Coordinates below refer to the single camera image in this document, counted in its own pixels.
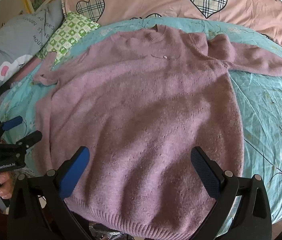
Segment mauve knitted sweater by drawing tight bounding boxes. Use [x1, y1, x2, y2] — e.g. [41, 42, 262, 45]
[33, 25, 282, 239]

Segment dark foil bag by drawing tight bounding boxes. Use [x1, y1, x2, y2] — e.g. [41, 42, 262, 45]
[89, 223, 134, 240]

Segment grey cartoon-print blanket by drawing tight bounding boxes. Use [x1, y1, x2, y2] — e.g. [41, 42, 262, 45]
[0, 0, 64, 87]

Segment teal floral quilt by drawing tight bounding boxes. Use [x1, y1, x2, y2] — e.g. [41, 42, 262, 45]
[0, 18, 282, 221]

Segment green checkered pillow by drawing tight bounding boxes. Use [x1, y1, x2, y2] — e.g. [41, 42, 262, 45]
[37, 12, 101, 65]

